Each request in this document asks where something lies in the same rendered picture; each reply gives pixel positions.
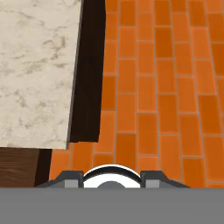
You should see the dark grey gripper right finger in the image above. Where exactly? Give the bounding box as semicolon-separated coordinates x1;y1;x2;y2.
140;170;193;189

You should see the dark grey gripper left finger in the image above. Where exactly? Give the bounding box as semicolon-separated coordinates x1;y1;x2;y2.
36;170;85;189

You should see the white round thing, black rim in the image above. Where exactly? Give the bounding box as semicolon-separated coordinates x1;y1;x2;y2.
82;164;143;189

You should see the dark wood counter cabinet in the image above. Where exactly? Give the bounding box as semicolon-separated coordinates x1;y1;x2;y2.
0;0;107;188

